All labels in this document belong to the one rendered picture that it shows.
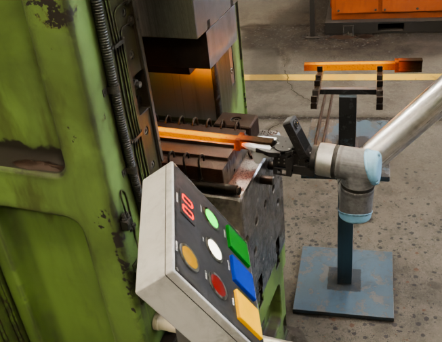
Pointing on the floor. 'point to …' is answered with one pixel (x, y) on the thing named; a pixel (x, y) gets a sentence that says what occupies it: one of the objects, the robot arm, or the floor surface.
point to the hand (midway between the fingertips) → (247, 140)
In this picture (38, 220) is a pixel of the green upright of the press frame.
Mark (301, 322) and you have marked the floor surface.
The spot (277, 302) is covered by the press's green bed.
